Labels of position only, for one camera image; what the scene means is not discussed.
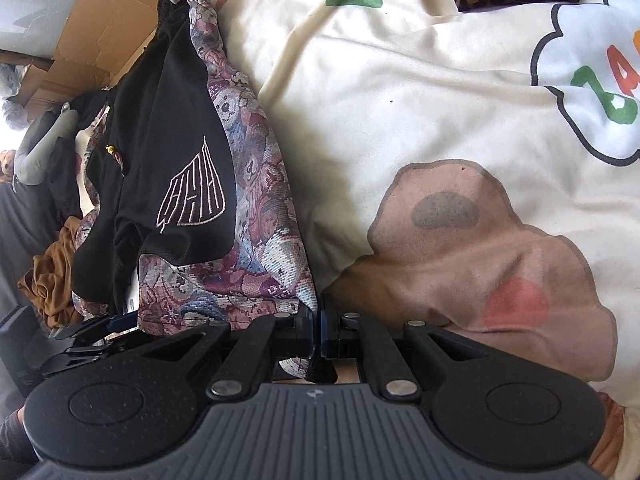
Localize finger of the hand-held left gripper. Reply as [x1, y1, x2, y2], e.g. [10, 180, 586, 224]
[42, 342, 121, 377]
[50, 312, 138, 345]

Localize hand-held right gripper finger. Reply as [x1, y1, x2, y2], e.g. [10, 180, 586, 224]
[115, 302, 321, 402]
[320, 307, 506, 402]

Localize black shorts with patterned trim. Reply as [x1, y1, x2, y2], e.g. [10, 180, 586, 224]
[70, 0, 321, 381]

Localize brown garment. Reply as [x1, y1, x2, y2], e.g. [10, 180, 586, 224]
[17, 217, 96, 328]

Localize dark grey pillow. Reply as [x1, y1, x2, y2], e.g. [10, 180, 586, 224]
[0, 185, 66, 321]

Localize black garment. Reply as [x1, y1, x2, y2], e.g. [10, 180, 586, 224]
[50, 92, 108, 221]

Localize grey garment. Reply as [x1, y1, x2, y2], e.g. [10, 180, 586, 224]
[14, 102, 81, 186]

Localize cream bear print bed sheet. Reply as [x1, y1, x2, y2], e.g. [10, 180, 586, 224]
[205, 0, 640, 480]

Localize flattened cardboard box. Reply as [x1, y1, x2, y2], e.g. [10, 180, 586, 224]
[15, 0, 226, 106]

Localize clear plastic bag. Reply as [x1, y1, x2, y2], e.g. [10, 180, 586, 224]
[0, 0, 96, 51]

